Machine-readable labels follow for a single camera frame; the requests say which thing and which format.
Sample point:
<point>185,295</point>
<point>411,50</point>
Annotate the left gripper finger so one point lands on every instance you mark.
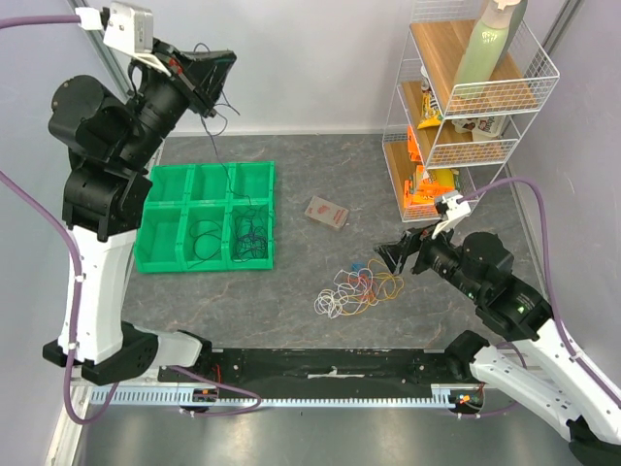
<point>220,61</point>
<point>210,79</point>

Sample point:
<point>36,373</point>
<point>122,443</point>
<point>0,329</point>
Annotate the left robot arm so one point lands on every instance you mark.
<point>109,143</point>

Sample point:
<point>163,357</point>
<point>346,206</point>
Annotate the green spray bottle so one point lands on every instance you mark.
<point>487,47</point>

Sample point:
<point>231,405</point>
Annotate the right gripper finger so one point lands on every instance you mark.
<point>418,234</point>
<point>395,254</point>

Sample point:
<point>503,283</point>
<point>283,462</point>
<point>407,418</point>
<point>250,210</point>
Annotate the yellow snack bag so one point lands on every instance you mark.
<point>430,111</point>

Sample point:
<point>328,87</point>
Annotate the white wire shelf rack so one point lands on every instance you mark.
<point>438,36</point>

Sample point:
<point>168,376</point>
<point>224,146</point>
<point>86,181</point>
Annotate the green compartment tray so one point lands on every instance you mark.
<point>208,218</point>

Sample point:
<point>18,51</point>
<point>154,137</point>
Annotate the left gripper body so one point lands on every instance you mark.
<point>172,63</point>

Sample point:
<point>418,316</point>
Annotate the white snack package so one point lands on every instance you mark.
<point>482,129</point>

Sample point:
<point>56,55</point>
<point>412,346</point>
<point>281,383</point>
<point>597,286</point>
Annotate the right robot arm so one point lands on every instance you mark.
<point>576,399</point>

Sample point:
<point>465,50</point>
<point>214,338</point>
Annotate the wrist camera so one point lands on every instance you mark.
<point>129,30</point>
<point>452,208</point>

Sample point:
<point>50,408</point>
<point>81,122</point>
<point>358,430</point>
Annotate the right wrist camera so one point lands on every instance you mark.
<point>452,208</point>

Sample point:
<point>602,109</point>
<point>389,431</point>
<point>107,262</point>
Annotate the small grey red box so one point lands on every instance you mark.
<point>327,212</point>

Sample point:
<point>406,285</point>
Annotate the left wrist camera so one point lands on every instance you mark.
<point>129,30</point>

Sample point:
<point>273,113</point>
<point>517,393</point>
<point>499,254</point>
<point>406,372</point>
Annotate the yellow snack pack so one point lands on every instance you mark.
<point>441,181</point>

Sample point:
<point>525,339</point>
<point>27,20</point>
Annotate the orange snack box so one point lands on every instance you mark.
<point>422,187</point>

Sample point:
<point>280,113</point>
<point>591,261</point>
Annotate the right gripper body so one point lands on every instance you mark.
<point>413,252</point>

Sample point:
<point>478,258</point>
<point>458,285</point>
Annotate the grey slotted cable duct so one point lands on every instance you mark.
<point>193,397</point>

